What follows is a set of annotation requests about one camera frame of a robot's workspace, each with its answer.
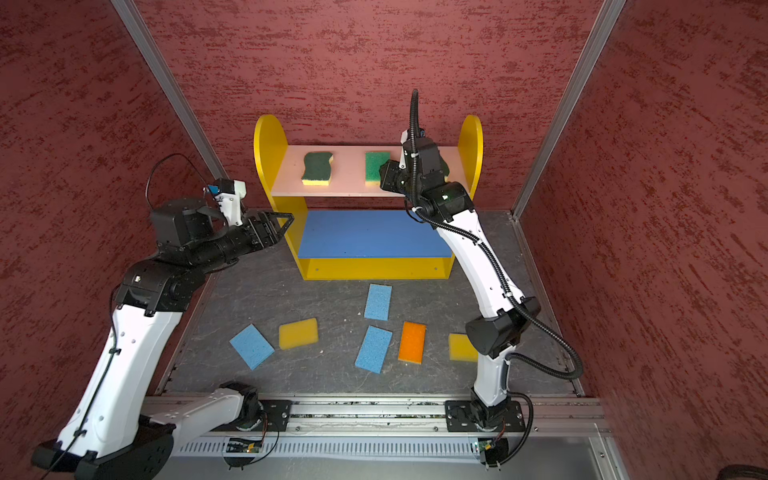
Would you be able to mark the left aluminium corner profile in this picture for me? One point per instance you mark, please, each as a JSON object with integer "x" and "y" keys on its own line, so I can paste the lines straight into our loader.
{"x": 135, "y": 25}

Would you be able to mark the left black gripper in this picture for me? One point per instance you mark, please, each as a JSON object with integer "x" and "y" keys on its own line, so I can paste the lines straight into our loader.
{"x": 268, "y": 229}

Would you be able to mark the blue lower shelf board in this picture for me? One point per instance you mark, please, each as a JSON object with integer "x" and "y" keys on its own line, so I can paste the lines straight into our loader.
{"x": 368, "y": 234}

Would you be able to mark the pink upper shelf board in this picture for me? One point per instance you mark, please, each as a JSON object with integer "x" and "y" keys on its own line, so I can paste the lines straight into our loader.
{"x": 347, "y": 176}

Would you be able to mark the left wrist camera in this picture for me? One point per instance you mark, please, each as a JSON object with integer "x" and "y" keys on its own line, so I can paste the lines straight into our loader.
{"x": 229, "y": 194}

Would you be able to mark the aluminium mounting rail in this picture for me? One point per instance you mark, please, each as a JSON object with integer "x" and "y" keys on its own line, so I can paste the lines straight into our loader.
{"x": 424, "y": 416}

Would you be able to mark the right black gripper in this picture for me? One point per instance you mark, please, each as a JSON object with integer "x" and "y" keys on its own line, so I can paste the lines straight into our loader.
{"x": 392, "y": 176}

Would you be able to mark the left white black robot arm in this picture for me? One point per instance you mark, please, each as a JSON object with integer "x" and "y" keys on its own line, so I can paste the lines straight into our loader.
{"x": 107, "y": 436}

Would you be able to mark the white slotted cable duct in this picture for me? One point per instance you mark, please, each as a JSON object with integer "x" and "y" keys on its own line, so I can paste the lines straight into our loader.
{"x": 427, "y": 449}

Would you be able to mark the right aluminium corner profile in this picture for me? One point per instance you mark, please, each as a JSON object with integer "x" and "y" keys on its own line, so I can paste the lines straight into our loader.
{"x": 600, "y": 32}

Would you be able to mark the aluminium corner profile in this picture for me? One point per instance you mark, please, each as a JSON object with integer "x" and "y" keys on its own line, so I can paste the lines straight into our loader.
{"x": 600, "y": 32}
{"x": 135, "y": 25}

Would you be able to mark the orange sponge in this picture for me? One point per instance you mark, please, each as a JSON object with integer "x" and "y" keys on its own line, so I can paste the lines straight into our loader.
{"x": 412, "y": 343}

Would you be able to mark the dark green wavy sponge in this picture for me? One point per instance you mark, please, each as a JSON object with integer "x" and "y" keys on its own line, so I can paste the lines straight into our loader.
{"x": 317, "y": 168}

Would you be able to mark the left small circuit board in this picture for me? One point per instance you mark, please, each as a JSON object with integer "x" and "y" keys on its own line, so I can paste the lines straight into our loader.
{"x": 243, "y": 446}

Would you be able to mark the small circuit board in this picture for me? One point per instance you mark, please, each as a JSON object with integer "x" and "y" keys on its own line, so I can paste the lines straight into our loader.
{"x": 490, "y": 447}
{"x": 243, "y": 446}

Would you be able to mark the light blue sponge left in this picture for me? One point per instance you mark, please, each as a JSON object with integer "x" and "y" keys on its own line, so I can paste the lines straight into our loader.
{"x": 252, "y": 346}

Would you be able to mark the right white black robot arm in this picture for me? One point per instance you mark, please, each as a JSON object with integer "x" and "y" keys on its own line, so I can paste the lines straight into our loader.
{"x": 447, "y": 207}

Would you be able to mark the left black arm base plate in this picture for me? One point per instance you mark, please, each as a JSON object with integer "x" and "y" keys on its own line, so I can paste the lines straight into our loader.
{"x": 276, "y": 414}

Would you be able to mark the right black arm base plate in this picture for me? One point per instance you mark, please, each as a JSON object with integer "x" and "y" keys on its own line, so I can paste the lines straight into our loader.
{"x": 459, "y": 415}

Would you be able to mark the bright green rectangular sponge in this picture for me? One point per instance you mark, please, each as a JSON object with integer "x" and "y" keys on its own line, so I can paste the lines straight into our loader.
{"x": 374, "y": 160}

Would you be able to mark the light blue sponge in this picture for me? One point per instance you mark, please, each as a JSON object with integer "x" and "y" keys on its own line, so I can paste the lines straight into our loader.
{"x": 373, "y": 350}
{"x": 378, "y": 302}
{"x": 252, "y": 346}

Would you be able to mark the light blue sponge upper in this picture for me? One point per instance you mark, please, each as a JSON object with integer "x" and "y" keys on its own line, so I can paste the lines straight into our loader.
{"x": 378, "y": 302}

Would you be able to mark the light blue sponge middle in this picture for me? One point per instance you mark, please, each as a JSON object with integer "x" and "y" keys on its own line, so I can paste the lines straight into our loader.
{"x": 373, "y": 350}

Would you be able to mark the yellow sponge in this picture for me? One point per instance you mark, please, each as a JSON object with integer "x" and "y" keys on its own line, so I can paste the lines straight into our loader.
{"x": 298, "y": 334}
{"x": 461, "y": 349}

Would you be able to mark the right small circuit board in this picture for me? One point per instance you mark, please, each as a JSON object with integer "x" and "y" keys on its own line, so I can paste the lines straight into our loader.
{"x": 490, "y": 447}

